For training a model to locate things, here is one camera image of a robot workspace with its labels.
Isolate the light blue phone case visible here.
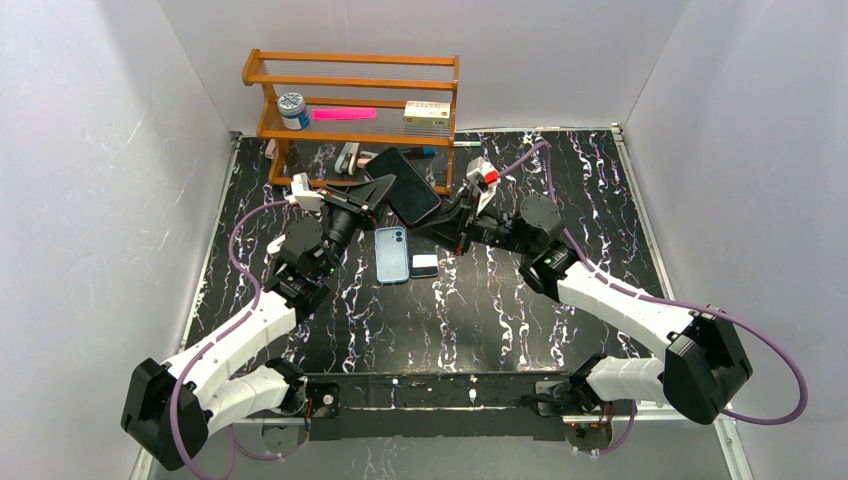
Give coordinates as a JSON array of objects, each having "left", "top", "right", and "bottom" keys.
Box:
[{"left": 374, "top": 226, "right": 410, "bottom": 284}]

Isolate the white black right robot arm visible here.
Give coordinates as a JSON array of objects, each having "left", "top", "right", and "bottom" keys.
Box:
[{"left": 412, "top": 192, "right": 753, "bottom": 424}]

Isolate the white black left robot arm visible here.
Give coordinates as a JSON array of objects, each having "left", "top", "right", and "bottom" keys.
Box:
[{"left": 120, "top": 174, "right": 396, "bottom": 477}]

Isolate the pink stapler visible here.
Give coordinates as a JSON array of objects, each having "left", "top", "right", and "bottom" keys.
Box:
[{"left": 356, "top": 151, "right": 378, "bottom": 169}]

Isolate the grey blue stapler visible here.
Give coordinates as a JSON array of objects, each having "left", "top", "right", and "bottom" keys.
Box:
[{"left": 334, "top": 142, "right": 359, "bottom": 176}]

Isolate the blue black marker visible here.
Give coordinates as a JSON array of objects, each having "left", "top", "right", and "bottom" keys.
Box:
[{"left": 409, "top": 147, "right": 436, "bottom": 158}]

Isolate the pink ruler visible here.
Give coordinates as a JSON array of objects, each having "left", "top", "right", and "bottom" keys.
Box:
[{"left": 312, "top": 107, "right": 377, "bottom": 121}]

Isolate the orange wooden shelf rack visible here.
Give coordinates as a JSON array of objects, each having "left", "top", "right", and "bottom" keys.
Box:
[{"left": 241, "top": 49, "right": 460, "bottom": 195}]

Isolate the white red box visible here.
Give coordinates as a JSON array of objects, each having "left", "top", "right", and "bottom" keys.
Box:
[{"left": 403, "top": 100, "right": 451, "bottom": 127}]

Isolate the blue white jar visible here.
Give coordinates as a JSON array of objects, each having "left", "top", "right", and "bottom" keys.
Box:
[{"left": 276, "top": 92, "right": 310, "bottom": 131}]

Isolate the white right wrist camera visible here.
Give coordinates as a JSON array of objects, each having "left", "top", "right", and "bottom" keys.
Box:
[{"left": 466, "top": 157, "right": 500, "bottom": 215}]

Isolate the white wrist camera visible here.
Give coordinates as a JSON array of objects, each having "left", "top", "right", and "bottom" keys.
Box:
[
  {"left": 466, "top": 157, "right": 500, "bottom": 215},
  {"left": 285, "top": 173, "right": 324, "bottom": 212}
]

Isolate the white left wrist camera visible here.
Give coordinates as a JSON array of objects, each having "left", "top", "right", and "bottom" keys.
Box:
[{"left": 285, "top": 173, "right": 324, "bottom": 212}]

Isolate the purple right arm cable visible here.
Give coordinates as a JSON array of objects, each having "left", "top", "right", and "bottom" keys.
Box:
[{"left": 496, "top": 140, "right": 810, "bottom": 457}]

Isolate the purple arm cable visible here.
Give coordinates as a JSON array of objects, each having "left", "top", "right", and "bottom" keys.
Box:
[
  {"left": 168, "top": 198, "right": 296, "bottom": 480},
  {"left": 496, "top": 140, "right": 810, "bottom": 457}
]

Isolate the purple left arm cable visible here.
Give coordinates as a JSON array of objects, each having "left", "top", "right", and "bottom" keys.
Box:
[{"left": 168, "top": 198, "right": 296, "bottom": 480}]

